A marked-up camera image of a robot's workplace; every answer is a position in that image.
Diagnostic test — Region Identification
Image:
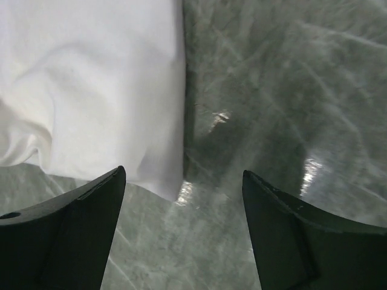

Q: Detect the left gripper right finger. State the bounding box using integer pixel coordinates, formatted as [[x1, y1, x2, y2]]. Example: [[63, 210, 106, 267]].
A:
[[242, 171, 386, 289]]

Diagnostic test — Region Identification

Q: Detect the white Coca-Cola t-shirt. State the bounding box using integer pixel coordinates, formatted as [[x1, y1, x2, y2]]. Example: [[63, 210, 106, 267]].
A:
[[1, 1, 186, 201]]

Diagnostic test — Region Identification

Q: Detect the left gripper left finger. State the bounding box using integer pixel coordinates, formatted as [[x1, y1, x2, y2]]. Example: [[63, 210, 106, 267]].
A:
[[1, 166, 126, 289]]

